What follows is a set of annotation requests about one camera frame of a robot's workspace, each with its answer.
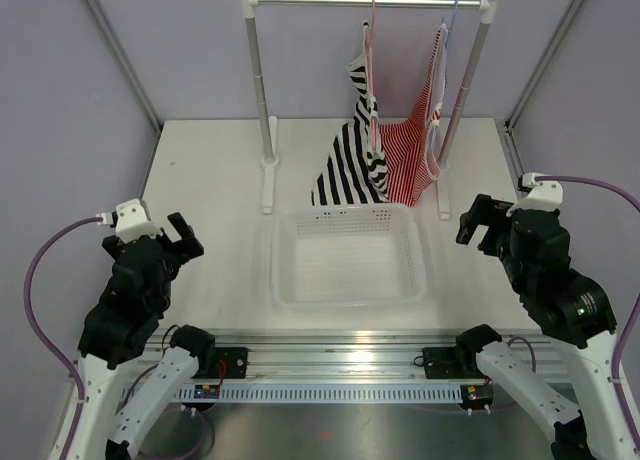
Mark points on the white slotted cable duct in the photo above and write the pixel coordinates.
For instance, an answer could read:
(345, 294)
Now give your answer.
(245, 393)

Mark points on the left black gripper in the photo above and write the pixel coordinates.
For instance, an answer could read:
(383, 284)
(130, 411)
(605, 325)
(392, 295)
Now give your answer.
(183, 251)

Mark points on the red white striped tank top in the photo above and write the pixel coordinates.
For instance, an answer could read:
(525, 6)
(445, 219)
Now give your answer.
(404, 146)

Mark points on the white plastic basket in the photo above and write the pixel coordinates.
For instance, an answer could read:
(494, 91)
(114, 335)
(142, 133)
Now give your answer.
(347, 256)

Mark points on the right aluminium frame post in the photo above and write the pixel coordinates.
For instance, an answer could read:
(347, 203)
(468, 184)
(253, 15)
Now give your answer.
(559, 34)

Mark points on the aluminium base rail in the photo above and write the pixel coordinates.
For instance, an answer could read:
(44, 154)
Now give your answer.
(334, 356)

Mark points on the aluminium frame post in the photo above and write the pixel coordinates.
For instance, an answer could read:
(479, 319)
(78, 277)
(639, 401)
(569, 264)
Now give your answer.
(559, 34)
(113, 45)

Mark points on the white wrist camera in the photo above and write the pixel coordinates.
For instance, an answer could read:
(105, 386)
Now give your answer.
(543, 195)
(130, 220)

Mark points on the black white striped tank top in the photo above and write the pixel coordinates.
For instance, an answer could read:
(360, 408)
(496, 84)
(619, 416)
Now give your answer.
(354, 174)

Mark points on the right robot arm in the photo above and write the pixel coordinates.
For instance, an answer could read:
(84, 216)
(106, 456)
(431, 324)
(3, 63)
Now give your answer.
(574, 312)

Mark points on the pink wire hanger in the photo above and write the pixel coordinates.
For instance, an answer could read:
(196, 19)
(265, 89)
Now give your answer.
(372, 101)

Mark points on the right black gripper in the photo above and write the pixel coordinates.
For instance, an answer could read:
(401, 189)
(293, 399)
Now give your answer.
(488, 211)

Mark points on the left aluminium frame post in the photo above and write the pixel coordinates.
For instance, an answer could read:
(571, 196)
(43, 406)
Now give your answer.
(113, 45)

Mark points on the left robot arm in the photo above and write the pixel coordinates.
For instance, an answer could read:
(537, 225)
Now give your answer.
(115, 334)

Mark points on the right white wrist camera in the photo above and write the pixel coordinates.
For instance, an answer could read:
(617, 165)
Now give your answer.
(543, 195)

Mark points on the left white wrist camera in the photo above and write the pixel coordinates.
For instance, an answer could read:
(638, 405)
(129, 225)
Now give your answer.
(130, 220)

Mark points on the blue wire hanger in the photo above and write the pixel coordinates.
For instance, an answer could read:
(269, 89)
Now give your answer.
(437, 77)

